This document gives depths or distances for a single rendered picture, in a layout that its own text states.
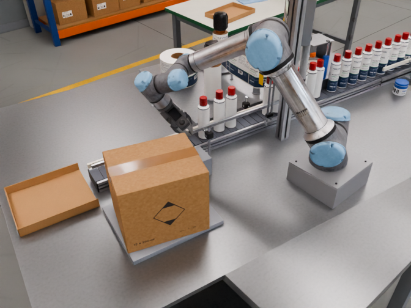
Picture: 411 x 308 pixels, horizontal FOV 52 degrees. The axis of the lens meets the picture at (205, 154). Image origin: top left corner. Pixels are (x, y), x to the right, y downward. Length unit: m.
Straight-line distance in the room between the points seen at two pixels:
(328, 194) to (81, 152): 1.09
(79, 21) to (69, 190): 3.85
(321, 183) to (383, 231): 0.28
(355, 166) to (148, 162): 0.81
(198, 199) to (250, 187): 0.37
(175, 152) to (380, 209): 0.82
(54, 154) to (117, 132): 0.31
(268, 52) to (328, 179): 0.58
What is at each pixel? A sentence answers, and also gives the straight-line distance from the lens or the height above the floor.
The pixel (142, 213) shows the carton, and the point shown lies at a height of 1.02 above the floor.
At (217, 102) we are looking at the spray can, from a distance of 1.84.
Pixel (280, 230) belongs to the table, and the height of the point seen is 0.83.
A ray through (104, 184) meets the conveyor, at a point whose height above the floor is 0.86.
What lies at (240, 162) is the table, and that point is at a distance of 1.84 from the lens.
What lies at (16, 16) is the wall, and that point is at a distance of 5.98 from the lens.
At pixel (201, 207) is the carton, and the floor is 0.97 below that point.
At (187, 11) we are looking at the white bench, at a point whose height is 0.80.
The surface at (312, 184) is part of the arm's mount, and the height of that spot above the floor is 0.89.
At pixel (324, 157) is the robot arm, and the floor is 1.09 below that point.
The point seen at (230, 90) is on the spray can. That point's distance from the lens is 1.86.
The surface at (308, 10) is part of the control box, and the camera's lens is 1.74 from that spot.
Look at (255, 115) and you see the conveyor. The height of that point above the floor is 0.88.
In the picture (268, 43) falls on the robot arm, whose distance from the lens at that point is 1.32.
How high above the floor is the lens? 1.99
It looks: 38 degrees down
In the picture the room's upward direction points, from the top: 1 degrees counter-clockwise
